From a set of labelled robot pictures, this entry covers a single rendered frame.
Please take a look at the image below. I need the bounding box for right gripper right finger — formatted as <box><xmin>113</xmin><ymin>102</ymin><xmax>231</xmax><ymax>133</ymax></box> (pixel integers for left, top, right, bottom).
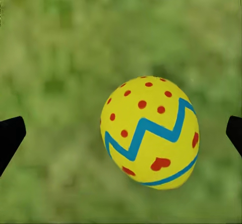
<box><xmin>226</xmin><ymin>116</ymin><xmax>242</xmax><ymax>156</ymax></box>

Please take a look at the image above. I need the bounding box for easter egg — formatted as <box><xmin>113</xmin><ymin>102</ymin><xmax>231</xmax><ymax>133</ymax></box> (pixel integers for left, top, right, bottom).
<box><xmin>100</xmin><ymin>77</ymin><xmax>199</xmax><ymax>190</ymax></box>

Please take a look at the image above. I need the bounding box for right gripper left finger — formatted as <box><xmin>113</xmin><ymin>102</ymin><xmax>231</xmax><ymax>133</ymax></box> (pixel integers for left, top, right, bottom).
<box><xmin>0</xmin><ymin>116</ymin><xmax>26</xmax><ymax>177</ymax></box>

